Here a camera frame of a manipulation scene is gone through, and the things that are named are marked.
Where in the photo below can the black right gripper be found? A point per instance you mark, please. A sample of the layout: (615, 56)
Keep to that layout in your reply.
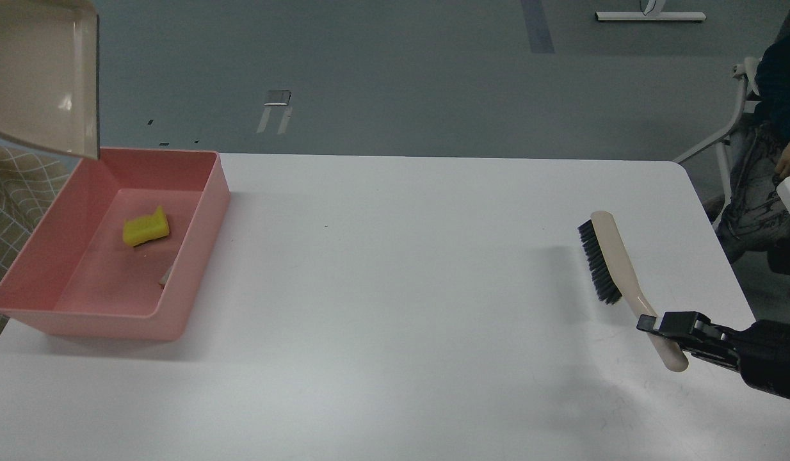
(760, 353)

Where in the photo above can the beige hand brush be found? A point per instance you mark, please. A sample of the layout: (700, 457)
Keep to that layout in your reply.
(610, 266)

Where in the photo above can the white bread crust piece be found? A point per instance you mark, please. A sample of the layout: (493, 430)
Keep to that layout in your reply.
(165, 277)

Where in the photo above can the yellow sponge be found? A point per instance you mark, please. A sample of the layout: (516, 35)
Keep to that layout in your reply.
(145, 228)

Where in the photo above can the beige plastic dustpan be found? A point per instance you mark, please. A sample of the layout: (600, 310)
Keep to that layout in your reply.
(49, 64)

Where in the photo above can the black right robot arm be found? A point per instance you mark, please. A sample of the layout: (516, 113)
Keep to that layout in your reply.
(760, 354)

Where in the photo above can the pink plastic bin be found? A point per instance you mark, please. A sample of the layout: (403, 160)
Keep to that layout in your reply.
(76, 277)

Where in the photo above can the person in green sweater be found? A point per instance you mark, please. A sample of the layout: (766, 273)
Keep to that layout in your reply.
(756, 220)

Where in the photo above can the white chair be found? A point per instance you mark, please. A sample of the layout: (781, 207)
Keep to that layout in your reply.
(720, 143)

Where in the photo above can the white floor stand base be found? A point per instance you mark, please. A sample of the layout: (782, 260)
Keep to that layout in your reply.
(652, 11)

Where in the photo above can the beige checkered cloth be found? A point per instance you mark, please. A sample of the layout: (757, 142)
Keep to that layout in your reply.
(29, 183)

